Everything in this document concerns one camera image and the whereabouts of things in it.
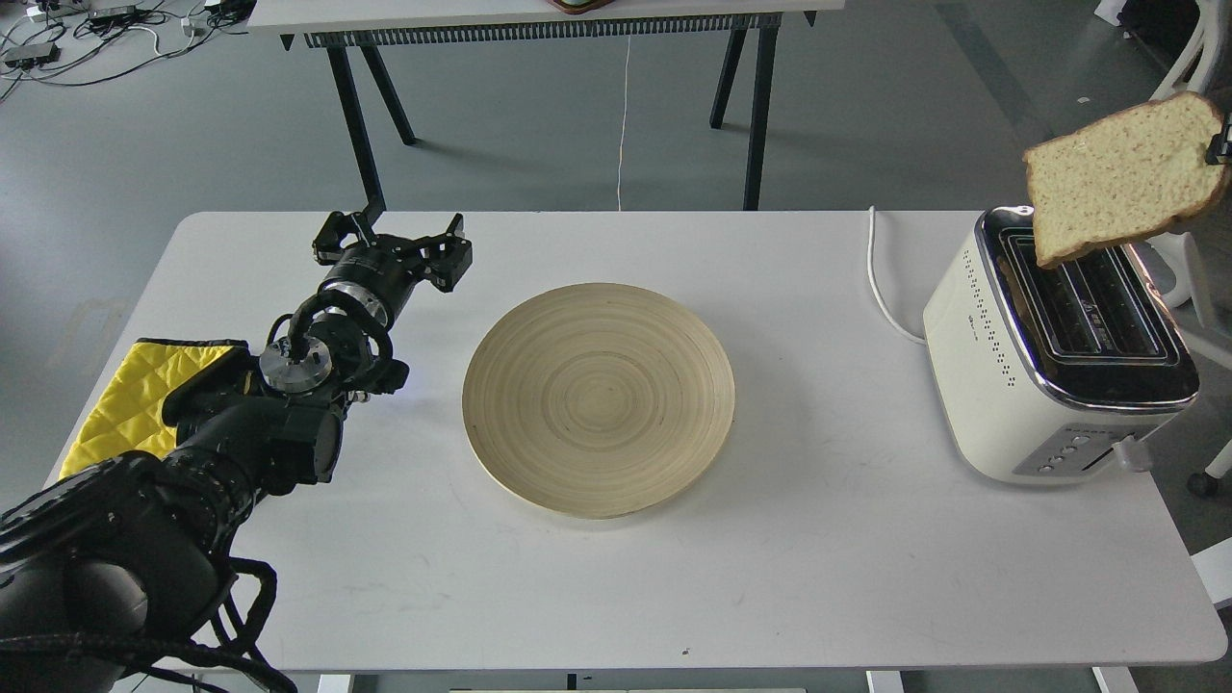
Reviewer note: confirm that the yellow quilted cloth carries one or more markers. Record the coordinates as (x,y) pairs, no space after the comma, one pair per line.
(128,416)

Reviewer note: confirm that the cream and chrome toaster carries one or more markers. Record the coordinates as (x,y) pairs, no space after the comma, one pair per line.
(1052,376)

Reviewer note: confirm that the white office chair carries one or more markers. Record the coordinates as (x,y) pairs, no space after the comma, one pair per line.
(1194,70)

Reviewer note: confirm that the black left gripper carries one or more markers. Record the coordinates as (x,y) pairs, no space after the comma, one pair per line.
(382,274)

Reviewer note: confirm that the slice of brown bread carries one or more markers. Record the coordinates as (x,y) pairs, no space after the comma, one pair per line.
(1125,178)

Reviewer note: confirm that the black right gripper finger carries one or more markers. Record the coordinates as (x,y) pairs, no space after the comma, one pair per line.
(1219,149)

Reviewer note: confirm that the background table with black legs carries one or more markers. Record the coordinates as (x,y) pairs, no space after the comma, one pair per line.
(338,27)

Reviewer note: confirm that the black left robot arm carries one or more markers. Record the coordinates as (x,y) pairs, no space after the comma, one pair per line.
(111,570)

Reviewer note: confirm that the round wooden plate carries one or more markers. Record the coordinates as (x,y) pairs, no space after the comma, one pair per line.
(598,400)

